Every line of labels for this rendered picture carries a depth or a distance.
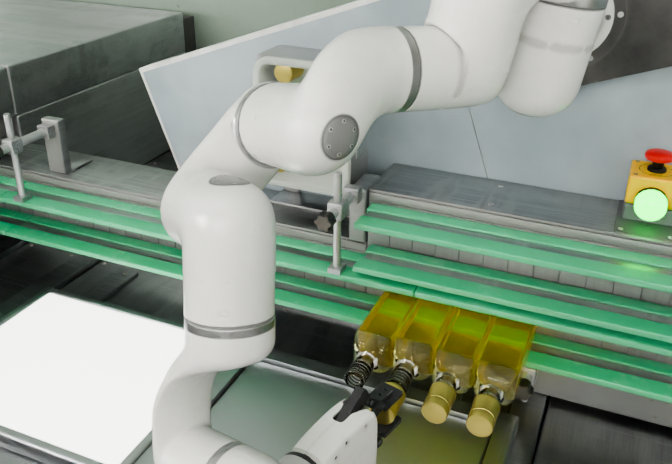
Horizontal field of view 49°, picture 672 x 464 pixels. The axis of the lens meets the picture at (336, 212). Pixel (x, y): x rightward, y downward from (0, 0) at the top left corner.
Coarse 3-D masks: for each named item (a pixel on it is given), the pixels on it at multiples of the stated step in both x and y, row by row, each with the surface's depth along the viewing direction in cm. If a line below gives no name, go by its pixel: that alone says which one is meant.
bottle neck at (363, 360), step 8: (360, 352) 102; (360, 360) 100; (368, 360) 101; (352, 368) 99; (360, 368) 99; (368, 368) 100; (344, 376) 99; (352, 376) 100; (360, 376) 98; (368, 376) 100; (352, 384) 99; (360, 384) 98
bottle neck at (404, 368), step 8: (400, 360) 100; (408, 360) 100; (400, 368) 98; (408, 368) 98; (416, 368) 100; (392, 376) 97; (400, 376) 97; (408, 376) 97; (400, 384) 96; (408, 384) 97
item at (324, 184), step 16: (256, 64) 120; (272, 64) 119; (288, 64) 117; (304, 64) 116; (256, 80) 121; (272, 80) 125; (288, 176) 128; (304, 176) 128; (320, 176) 128; (320, 192) 125
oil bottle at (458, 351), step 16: (464, 320) 106; (480, 320) 106; (448, 336) 103; (464, 336) 103; (480, 336) 103; (448, 352) 100; (464, 352) 100; (480, 352) 102; (432, 368) 100; (448, 368) 98; (464, 368) 98; (464, 384) 98
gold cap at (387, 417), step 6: (390, 384) 94; (396, 384) 95; (402, 390) 94; (402, 396) 94; (396, 402) 92; (402, 402) 94; (390, 408) 91; (396, 408) 92; (384, 414) 92; (390, 414) 91; (396, 414) 92; (378, 420) 93; (384, 420) 92; (390, 420) 92
